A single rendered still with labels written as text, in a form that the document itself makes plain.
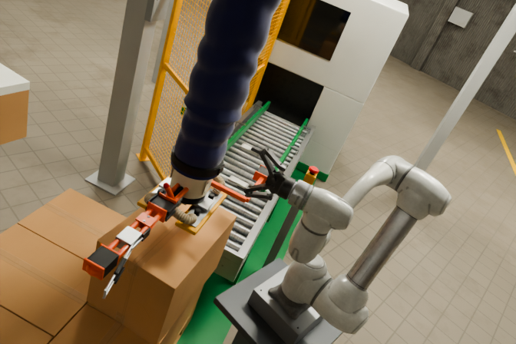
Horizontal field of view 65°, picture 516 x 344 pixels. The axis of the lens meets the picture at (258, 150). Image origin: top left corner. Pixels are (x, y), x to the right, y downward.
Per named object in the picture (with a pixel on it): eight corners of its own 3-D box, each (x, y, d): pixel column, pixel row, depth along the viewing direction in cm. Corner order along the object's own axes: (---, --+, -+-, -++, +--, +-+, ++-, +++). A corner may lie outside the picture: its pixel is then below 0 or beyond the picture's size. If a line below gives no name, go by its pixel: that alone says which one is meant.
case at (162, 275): (160, 233, 243) (174, 180, 224) (216, 267, 235) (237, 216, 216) (85, 300, 191) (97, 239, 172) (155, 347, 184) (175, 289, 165)
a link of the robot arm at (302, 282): (293, 270, 200) (309, 239, 189) (322, 296, 192) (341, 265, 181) (273, 286, 188) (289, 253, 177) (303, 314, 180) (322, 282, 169)
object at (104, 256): (99, 253, 135) (101, 243, 133) (118, 263, 134) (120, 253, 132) (81, 269, 128) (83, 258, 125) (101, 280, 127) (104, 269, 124)
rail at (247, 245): (305, 139, 452) (312, 124, 443) (309, 140, 451) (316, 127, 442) (228, 275, 251) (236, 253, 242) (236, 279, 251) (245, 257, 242)
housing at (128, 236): (124, 233, 146) (127, 224, 144) (140, 243, 145) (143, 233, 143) (112, 245, 140) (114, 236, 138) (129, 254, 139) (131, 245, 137)
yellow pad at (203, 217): (209, 188, 202) (211, 180, 199) (226, 196, 200) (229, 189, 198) (174, 225, 172) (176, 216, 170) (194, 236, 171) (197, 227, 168)
